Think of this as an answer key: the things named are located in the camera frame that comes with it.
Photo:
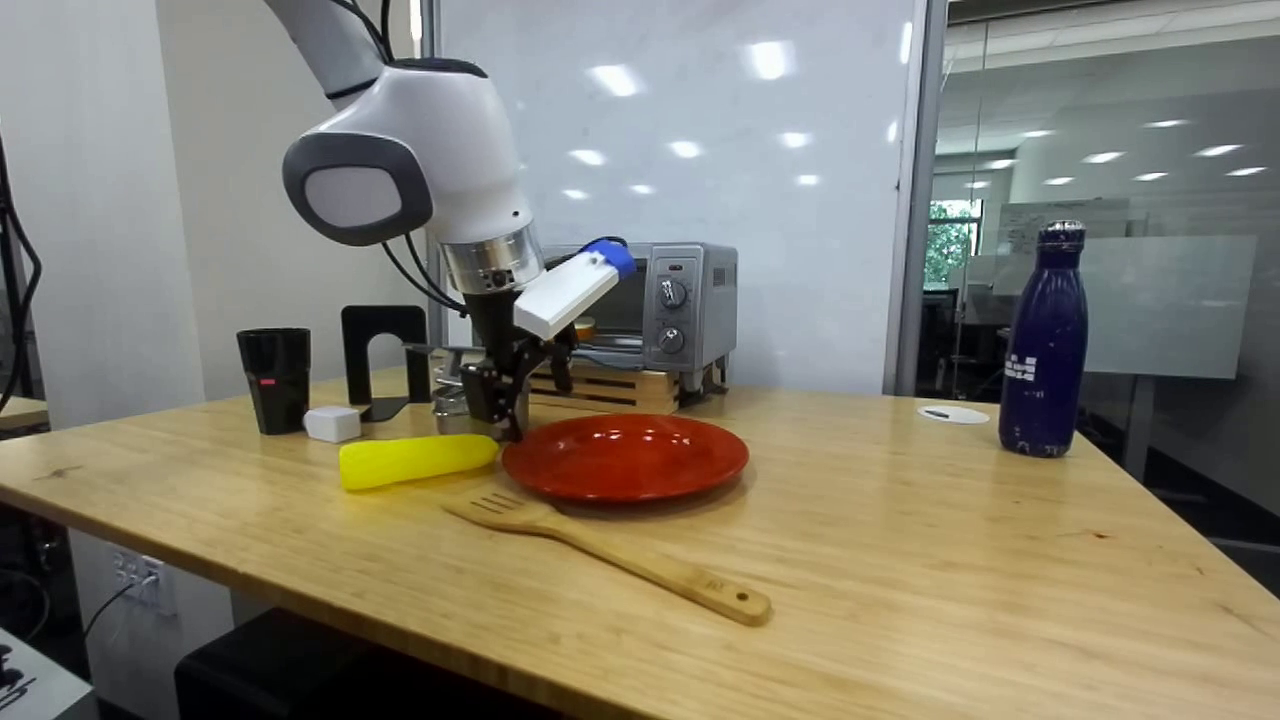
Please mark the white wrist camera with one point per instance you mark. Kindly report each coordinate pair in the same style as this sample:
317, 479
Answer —
574, 284

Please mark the black metal bookend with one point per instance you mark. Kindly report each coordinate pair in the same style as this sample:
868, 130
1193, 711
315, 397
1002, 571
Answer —
355, 352

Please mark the wooden slotted spatula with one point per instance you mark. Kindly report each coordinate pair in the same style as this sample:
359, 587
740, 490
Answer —
614, 552

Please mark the framed whiteboard panel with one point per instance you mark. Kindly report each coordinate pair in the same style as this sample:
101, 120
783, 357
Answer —
825, 307

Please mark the silver toaster oven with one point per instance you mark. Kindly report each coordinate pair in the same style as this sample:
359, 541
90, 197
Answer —
686, 313

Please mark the white wall power outlet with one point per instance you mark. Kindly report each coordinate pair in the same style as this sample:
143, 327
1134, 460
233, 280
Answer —
143, 583

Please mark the wooden slatted crate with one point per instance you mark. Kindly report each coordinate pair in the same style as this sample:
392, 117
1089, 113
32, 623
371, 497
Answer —
614, 388

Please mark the yellow toy corn cob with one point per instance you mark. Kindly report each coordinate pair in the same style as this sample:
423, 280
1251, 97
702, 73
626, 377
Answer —
416, 460

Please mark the small white block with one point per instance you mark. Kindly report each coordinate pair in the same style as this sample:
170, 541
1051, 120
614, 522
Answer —
333, 425

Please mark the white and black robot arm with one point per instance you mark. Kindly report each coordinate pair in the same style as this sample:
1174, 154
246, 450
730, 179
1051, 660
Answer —
415, 147

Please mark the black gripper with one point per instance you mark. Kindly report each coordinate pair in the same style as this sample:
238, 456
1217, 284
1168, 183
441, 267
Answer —
498, 332

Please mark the black plastic tumbler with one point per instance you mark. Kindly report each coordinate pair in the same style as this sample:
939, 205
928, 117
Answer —
275, 383

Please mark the red plate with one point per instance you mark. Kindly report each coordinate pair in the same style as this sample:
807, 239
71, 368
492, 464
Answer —
626, 460

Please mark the dark blue water bottle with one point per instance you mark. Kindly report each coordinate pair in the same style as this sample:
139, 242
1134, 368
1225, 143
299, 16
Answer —
1042, 360

